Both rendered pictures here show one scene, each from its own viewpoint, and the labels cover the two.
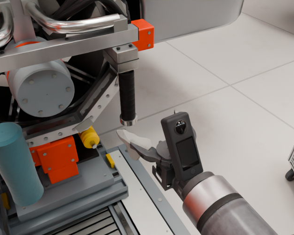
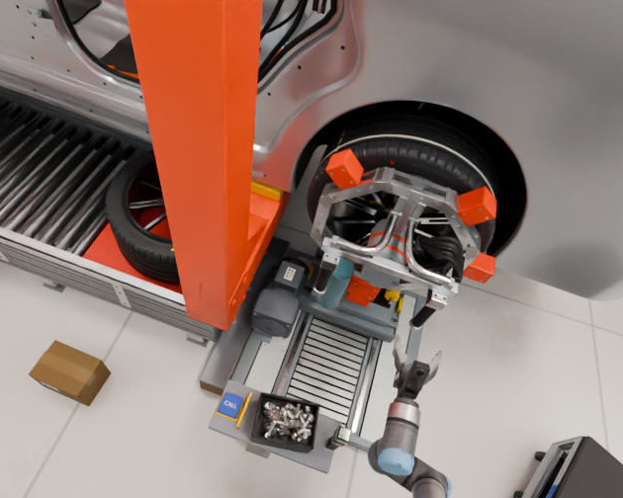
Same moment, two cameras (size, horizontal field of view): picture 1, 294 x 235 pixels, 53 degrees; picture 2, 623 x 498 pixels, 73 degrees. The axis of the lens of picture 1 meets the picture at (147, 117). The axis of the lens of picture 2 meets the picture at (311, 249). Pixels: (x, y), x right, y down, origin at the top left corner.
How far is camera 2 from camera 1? 0.80 m
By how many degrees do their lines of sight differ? 27
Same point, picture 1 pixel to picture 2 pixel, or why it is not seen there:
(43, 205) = not seen: hidden behind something
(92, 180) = (374, 311)
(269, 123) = (585, 399)
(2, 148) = (335, 278)
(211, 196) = (402, 414)
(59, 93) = (388, 281)
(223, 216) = (399, 426)
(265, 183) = (511, 439)
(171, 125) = (415, 368)
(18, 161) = (337, 288)
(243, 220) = (403, 436)
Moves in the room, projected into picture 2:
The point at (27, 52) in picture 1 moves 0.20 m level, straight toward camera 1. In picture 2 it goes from (383, 266) to (362, 323)
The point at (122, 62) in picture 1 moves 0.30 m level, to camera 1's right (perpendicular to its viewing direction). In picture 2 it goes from (431, 303) to (514, 379)
